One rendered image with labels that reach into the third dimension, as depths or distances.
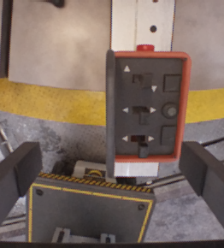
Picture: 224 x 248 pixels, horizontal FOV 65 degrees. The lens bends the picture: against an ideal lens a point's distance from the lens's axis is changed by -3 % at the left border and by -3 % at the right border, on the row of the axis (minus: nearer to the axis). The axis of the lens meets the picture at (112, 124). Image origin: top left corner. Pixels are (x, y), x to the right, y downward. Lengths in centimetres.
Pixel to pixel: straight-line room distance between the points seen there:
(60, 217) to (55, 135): 50
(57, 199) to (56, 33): 81
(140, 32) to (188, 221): 152
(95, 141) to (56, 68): 57
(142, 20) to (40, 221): 109
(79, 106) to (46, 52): 43
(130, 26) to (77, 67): 43
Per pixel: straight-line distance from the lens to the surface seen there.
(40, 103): 122
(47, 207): 112
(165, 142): 35
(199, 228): 182
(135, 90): 32
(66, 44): 83
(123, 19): 44
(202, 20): 91
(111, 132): 23
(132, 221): 114
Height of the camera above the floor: 112
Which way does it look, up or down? 73 degrees down
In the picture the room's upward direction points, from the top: 178 degrees clockwise
